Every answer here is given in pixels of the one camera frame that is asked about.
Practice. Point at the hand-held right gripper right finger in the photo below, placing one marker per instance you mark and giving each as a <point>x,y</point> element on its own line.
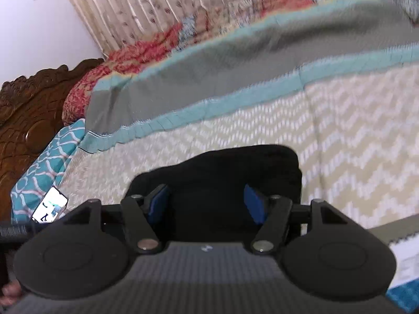
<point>255,206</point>

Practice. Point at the black pants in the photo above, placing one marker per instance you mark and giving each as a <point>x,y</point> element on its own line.
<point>212,170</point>

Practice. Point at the red floral patchwork quilt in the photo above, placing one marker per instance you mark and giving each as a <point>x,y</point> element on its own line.
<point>137,59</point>

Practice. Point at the smartphone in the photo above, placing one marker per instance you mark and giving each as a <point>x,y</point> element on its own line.
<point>49,206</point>

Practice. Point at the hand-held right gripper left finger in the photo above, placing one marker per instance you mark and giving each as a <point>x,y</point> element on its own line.
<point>159,203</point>

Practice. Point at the beige leaf print curtain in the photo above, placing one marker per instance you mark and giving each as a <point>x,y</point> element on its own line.
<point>163,6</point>

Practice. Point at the person's left hand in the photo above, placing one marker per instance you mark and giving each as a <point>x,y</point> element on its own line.
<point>11,291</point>

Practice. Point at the carved wooden headboard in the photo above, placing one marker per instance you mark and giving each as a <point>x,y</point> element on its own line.
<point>29,121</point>

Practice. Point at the patterned bed sheet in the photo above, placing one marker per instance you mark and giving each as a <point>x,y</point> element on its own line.
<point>262,111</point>

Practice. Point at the teal wavy patterned pillow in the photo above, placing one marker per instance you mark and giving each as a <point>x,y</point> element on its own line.
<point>49,166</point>

